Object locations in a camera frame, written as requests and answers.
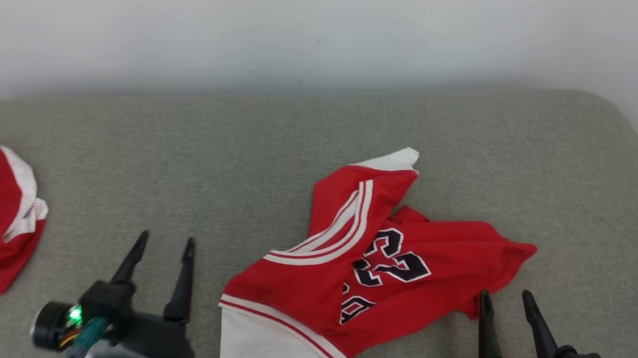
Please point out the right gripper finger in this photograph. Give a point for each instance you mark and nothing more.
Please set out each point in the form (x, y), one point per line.
(542, 339)
(489, 346)

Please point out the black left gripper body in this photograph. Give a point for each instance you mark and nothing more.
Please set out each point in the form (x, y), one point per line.
(158, 343)

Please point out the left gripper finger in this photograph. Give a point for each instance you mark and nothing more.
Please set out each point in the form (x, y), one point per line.
(182, 293)
(131, 261)

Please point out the red jersey with number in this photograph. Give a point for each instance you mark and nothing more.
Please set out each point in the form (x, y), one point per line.
(309, 298)

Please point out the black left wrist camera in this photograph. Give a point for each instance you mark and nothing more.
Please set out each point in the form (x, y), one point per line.
(51, 326)

